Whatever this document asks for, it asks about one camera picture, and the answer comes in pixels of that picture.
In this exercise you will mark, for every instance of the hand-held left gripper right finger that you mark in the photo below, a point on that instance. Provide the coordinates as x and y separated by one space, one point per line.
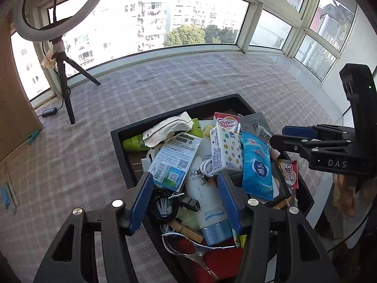
231 203

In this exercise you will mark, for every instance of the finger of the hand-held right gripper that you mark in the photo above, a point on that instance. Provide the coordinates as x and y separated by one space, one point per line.
288 144
297 131

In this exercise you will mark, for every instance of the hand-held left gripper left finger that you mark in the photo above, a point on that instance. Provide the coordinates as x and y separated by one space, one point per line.
141 203

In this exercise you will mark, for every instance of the black container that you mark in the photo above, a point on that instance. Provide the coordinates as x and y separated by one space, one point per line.
126 159

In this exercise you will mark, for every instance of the wooden clothespin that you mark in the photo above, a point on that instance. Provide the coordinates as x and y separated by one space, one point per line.
185 230

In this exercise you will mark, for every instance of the white star-print tissue pack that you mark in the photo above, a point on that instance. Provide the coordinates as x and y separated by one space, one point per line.
225 150

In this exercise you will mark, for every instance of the person's right hand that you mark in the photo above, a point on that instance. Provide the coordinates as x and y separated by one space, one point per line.
344 194

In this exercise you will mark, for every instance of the white sunscreen tube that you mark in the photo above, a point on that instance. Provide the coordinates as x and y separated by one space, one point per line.
206 200

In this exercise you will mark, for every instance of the red and white creamer sachet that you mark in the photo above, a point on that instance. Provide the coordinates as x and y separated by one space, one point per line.
290 174
226 122

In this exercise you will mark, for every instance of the blue wet wipe packet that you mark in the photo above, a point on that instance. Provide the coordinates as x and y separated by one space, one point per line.
259 168

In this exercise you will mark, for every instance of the dark grey foil packet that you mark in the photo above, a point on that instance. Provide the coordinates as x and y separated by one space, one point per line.
254 123

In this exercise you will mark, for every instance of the small black adapter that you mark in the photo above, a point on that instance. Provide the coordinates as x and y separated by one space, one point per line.
190 204

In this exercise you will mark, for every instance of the white charger plug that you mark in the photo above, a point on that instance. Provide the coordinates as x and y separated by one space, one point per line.
150 160

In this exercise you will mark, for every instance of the white and blue card packet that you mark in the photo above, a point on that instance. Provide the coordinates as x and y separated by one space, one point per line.
176 159

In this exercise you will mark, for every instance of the red flat packet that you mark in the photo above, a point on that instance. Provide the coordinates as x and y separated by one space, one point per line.
223 262

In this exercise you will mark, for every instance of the green tube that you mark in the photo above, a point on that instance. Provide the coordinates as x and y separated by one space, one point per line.
132 143

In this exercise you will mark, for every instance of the torn white paper packet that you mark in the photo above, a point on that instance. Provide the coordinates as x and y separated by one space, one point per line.
168 128

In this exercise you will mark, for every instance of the yellow green packet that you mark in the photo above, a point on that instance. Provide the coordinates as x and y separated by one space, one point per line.
197 128

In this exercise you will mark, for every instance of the teal plastic clothespin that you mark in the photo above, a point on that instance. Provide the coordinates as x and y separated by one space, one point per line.
34 137

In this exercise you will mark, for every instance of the pink plaid tablecloth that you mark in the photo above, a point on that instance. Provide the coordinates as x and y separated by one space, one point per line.
176 79

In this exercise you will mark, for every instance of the black power strip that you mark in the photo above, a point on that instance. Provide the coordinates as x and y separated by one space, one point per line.
49 112

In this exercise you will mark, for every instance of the flat packet blue label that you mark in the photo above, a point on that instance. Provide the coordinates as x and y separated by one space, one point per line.
5 196

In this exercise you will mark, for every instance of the black tripod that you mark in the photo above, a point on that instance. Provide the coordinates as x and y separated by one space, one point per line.
65 88

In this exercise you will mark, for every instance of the light wooden board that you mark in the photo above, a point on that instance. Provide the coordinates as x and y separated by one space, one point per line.
17 109

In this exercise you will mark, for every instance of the paper label on tripod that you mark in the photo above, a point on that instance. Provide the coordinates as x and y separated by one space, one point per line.
47 62

